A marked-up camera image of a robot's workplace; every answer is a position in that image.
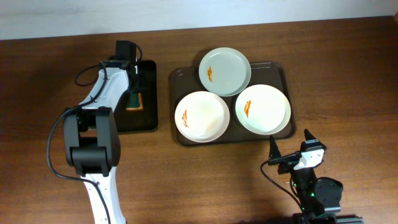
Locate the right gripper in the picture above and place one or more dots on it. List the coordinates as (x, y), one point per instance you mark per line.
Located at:
(289, 158)

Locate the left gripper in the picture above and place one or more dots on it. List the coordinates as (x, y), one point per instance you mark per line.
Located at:
(132, 86)

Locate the white plate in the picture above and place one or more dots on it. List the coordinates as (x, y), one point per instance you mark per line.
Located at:
(202, 116)
(263, 109)

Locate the green and orange sponge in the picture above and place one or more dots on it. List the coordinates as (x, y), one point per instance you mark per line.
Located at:
(135, 102)

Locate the pale plate top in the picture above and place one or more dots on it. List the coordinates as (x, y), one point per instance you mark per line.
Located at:
(224, 71)

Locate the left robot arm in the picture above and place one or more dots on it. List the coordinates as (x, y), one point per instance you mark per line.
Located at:
(91, 137)

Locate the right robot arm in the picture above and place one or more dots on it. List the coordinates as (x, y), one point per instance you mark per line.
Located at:
(318, 197)

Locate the brown serving tray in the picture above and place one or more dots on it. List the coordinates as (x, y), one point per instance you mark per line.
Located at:
(184, 81)

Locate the black rectangular tray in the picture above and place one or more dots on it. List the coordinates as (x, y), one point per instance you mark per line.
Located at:
(146, 118)

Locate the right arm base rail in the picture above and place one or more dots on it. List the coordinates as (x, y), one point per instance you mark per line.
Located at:
(349, 219)

